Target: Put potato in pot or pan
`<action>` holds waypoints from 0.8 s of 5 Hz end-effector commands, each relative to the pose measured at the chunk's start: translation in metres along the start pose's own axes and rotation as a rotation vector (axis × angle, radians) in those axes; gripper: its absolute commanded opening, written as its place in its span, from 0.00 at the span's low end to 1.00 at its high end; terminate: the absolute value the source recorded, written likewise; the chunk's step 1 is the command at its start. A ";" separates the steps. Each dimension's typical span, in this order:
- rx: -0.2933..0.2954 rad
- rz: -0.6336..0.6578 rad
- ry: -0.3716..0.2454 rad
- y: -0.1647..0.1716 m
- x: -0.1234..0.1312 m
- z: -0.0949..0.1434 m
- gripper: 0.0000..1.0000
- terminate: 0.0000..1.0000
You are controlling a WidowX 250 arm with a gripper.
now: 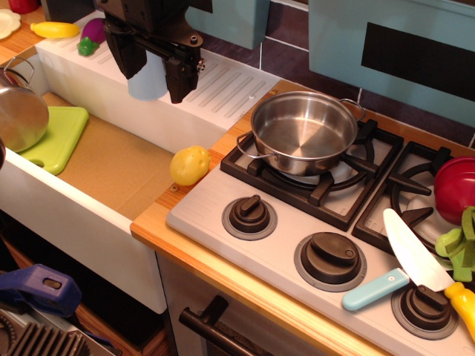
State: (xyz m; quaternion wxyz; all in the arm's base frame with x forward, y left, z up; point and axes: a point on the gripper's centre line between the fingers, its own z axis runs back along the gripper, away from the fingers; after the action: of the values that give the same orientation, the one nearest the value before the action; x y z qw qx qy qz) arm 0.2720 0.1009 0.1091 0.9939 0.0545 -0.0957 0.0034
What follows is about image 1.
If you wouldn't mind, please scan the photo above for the black right burner grate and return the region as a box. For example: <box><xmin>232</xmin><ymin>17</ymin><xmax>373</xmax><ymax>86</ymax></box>
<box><xmin>353</xmin><ymin>141</ymin><xmax>453</xmax><ymax>254</ymax></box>

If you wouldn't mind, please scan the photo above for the light blue plastic cup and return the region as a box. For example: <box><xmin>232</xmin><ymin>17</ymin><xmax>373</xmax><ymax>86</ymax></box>
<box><xmin>128</xmin><ymin>51</ymin><xmax>168</xmax><ymax>101</ymax></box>

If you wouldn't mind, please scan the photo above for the teal wall cabinet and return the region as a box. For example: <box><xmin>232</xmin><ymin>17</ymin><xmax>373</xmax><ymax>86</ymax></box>
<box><xmin>308</xmin><ymin>1</ymin><xmax>474</xmax><ymax>125</ymax></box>
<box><xmin>186</xmin><ymin>0</ymin><xmax>270</xmax><ymax>50</ymax></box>

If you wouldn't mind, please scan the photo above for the teal right wall cabinet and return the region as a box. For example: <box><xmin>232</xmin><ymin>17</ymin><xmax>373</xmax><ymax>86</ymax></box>
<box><xmin>308</xmin><ymin>1</ymin><xmax>474</xmax><ymax>125</ymax></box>

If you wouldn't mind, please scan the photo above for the red object top left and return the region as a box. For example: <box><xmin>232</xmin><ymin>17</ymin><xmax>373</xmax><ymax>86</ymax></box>
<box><xmin>8</xmin><ymin>0</ymin><xmax>39</xmax><ymax>15</ymax></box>

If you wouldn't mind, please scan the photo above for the white toy knife blue handle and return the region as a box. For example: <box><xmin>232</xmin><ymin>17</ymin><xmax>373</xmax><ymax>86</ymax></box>
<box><xmin>342</xmin><ymin>208</ymin><xmax>454</xmax><ymax>311</ymax></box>

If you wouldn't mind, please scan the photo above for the grey stove top panel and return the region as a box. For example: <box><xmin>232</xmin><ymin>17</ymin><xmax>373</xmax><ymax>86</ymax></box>
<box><xmin>167</xmin><ymin>142</ymin><xmax>474</xmax><ymax>355</ymax></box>

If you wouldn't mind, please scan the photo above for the cream flower shaped plate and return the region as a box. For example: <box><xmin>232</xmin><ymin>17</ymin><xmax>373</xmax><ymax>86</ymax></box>
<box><xmin>0</xmin><ymin>9</ymin><xmax>21</xmax><ymax>40</ymax></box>

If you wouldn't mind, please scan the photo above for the black left stove knob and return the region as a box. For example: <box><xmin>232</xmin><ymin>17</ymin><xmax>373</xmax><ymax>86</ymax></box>
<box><xmin>222</xmin><ymin>194</ymin><xmax>278</xmax><ymax>241</ymax></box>

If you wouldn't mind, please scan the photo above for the yellow toy squash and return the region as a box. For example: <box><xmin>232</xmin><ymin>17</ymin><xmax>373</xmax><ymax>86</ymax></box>
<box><xmin>30</xmin><ymin>22</ymin><xmax>80</xmax><ymax>39</ymax></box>

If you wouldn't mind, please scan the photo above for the purple toy eggplant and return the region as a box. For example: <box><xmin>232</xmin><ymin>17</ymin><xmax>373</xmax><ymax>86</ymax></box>
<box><xmin>76</xmin><ymin>18</ymin><xmax>106</xmax><ymax>57</ymax></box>

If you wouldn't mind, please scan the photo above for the black burner grate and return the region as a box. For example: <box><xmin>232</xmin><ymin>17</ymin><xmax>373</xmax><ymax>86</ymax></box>
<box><xmin>220</xmin><ymin>119</ymin><xmax>404</xmax><ymax>231</ymax></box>
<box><xmin>353</xmin><ymin>141</ymin><xmax>453</xmax><ymax>254</ymax></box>

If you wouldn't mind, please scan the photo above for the yellow toy potato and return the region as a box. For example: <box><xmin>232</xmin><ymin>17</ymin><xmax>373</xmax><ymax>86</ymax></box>
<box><xmin>170</xmin><ymin>145</ymin><xmax>211</xmax><ymax>186</ymax></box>

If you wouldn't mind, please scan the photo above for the red plastic bowl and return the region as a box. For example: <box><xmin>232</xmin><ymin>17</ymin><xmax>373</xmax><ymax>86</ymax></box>
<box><xmin>434</xmin><ymin>156</ymin><xmax>474</xmax><ymax>225</ymax></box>

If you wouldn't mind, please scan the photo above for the blue clamp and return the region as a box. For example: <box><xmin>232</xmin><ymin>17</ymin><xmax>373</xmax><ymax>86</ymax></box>
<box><xmin>1</xmin><ymin>264</ymin><xmax>82</xmax><ymax>317</ymax></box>

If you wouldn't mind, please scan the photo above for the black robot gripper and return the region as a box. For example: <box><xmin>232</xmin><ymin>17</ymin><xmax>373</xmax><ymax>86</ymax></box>
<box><xmin>97</xmin><ymin>1</ymin><xmax>204</xmax><ymax>104</ymax></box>

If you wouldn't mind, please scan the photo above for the green felt toy vegetable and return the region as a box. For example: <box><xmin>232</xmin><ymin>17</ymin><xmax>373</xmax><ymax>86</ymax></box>
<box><xmin>435</xmin><ymin>206</ymin><xmax>474</xmax><ymax>282</ymax></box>

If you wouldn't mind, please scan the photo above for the black oven door handle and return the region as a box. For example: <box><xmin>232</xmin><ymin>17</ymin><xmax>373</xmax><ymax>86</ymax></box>
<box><xmin>179</xmin><ymin>295</ymin><xmax>257</xmax><ymax>356</ymax></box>

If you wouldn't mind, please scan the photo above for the black left burner grate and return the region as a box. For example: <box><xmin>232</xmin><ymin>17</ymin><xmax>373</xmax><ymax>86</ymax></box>
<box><xmin>220</xmin><ymin>119</ymin><xmax>404</xmax><ymax>231</ymax></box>

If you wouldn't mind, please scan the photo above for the white toy sink basin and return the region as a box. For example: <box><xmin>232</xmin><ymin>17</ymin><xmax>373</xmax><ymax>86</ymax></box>
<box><xmin>1</xmin><ymin>37</ymin><xmax>278</xmax><ymax>314</ymax></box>

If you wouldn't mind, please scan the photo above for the steel pot at left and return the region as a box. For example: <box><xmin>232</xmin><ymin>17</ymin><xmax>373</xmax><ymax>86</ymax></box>
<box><xmin>1</xmin><ymin>56</ymin><xmax>49</xmax><ymax>152</ymax></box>

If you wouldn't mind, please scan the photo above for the green plastic cutting board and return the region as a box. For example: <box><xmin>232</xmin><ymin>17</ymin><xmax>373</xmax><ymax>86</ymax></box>
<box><xmin>19</xmin><ymin>106</ymin><xmax>89</xmax><ymax>175</ymax></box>

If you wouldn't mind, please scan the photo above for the steel pan with handles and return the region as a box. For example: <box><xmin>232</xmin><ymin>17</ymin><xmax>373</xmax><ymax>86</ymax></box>
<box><xmin>236</xmin><ymin>91</ymin><xmax>366</xmax><ymax>177</ymax></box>

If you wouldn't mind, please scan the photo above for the black right stove knob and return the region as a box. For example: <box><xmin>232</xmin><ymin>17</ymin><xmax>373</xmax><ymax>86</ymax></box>
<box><xmin>391</xmin><ymin>286</ymin><xmax>458</xmax><ymax>340</ymax></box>

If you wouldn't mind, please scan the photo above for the black stove knob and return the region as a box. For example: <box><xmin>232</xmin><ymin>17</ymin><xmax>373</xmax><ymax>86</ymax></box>
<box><xmin>222</xmin><ymin>194</ymin><xmax>278</xmax><ymax>241</ymax></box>
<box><xmin>294</xmin><ymin>232</ymin><xmax>367</xmax><ymax>292</ymax></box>
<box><xmin>391</xmin><ymin>286</ymin><xmax>458</xmax><ymax>340</ymax></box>

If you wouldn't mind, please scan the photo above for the teal left wall cabinet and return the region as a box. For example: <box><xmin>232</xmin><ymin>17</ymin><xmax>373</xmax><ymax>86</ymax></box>
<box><xmin>186</xmin><ymin>0</ymin><xmax>270</xmax><ymax>50</ymax></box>

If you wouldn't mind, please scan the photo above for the black middle stove knob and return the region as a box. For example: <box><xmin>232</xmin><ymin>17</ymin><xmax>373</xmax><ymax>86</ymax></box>
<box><xmin>294</xmin><ymin>232</ymin><xmax>367</xmax><ymax>292</ymax></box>

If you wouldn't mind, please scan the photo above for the black ribbed heat sink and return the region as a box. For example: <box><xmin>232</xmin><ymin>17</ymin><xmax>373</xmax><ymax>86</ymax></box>
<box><xmin>7</xmin><ymin>323</ymin><xmax>91</xmax><ymax>356</ymax></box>

